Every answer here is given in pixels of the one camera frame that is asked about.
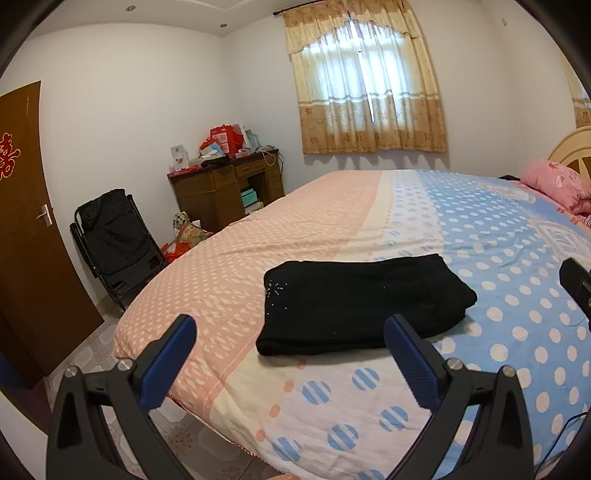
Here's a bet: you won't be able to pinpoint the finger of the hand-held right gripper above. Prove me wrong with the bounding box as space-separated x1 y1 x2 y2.
559 258 591 330

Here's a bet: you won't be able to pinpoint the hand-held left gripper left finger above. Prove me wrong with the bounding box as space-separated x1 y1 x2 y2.
46 314 198 480

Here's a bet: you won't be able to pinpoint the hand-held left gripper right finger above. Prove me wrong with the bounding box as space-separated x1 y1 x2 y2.
383 314 536 480

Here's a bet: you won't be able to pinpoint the black pants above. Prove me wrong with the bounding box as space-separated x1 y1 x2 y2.
256 253 478 357

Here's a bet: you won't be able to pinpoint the pink floral pillow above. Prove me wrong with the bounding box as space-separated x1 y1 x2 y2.
519 159 591 215

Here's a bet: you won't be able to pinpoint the floral bag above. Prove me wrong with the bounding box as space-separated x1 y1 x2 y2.
173 211 214 245

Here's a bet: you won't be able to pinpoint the black folding chair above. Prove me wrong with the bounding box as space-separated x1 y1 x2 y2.
69 188 169 311

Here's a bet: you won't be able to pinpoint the cream wooden headboard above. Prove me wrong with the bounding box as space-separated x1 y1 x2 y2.
549 127 591 178

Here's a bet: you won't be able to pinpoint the brown wooden door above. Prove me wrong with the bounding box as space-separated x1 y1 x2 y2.
0 80 106 388

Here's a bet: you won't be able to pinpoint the brown wooden desk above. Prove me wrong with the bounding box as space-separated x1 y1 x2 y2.
167 148 285 234

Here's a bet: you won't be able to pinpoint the bed with polka-dot quilt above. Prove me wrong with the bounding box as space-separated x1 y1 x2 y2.
113 168 591 480

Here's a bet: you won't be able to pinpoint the beige patterned window curtain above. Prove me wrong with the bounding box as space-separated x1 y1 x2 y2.
561 55 591 130
283 0 448 155

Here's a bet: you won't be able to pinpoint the red gift bag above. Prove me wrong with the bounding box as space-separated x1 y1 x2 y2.
210 124 245 155

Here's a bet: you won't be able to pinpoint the red door decoration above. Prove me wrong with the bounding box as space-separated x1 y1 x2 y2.
0 132 20 181

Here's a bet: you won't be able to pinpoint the black cable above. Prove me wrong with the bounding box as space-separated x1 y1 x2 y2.
536 411 591 476

